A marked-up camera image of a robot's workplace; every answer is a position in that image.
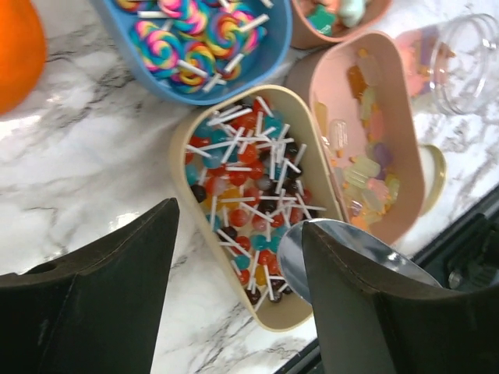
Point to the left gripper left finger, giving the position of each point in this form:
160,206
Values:
96,309

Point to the orange fruit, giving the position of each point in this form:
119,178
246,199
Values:
23,52

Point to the blue tray swirl lollipops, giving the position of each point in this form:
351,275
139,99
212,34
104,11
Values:
199,52

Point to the pink tray star candies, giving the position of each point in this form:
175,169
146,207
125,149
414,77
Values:
319,23

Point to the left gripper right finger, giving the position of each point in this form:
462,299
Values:
375,321

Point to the metal candy scoop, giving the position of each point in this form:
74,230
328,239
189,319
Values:
350,243

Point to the beige tray round lollipops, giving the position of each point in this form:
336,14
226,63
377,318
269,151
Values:
248,169

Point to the gold jar lid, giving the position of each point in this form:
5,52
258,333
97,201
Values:
434,173

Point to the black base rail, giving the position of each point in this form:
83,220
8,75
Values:
462,258

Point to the pink tray popsicle candies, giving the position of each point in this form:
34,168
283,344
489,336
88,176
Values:
357,92

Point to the clear plastic jar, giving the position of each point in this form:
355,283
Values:
453,65

